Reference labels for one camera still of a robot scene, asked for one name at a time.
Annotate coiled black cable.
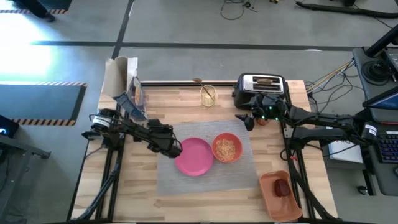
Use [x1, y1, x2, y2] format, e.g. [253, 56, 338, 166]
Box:
[361, 60, 393, 83]

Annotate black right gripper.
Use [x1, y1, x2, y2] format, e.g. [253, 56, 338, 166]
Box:
[234, 93, 289, 131]

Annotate dark grey equipment cart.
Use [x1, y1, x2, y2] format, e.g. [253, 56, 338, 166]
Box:
[0, 114, 52, 224]

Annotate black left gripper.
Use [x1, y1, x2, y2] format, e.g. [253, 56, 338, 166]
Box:
[148, 119, 183, 159]

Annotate blue cereal box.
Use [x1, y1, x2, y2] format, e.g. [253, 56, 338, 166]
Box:
[101, 55, 149, 123]

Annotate orange rectangular plastic bin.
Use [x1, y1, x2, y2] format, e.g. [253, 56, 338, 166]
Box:
[259, 170, 303, 223]

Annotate white paper box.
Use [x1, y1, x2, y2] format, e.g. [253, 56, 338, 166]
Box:
[328, 139, 364, 164]

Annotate golden cereal flakes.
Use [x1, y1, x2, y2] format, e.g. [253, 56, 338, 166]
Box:
[215, 138, 237, 162]

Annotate person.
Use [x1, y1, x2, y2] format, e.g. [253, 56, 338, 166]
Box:
[12, 0, 57, 23]

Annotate black hazard-striped floor mat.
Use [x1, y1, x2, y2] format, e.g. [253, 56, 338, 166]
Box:
[0, 81, 88, 127]
[0, 0, 73, 15]

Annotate grey woven placemat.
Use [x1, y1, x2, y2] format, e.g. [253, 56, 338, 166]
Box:
[156, 120, 259, 196]

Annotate coloured cable bundle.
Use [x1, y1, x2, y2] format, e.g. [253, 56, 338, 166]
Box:
[305, 60, 356, 94]

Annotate orange bowl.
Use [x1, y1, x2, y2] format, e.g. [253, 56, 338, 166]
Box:
[211, 132, 244, 164]

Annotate black toaster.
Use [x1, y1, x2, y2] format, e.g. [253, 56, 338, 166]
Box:
[232, 72, 287, 110]

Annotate pink plastic plate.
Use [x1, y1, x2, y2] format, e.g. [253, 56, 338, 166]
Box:
[174, 136, 215, 177]

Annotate grey office desk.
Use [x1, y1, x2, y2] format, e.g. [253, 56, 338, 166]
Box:
[318, 46, 398, 197]

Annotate dark red jam jar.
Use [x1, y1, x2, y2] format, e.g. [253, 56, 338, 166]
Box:
[273, 179, 292, 198]

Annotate dark laptop screen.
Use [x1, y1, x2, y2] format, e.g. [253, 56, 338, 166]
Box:
[362, 88, 398, 124]

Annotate thin black floor cable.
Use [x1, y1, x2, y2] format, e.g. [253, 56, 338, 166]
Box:
[220, 0, 259, 21]

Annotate black aluminium table frame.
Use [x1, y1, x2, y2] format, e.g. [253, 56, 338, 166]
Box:
[67, 79, 343, 223]

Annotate thick black floor hose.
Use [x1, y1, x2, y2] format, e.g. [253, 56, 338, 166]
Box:
[295, 0, 398, 19]

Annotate black backlit keyboard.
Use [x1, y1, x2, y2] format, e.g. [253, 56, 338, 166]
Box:
[377, 133, 398, 164]

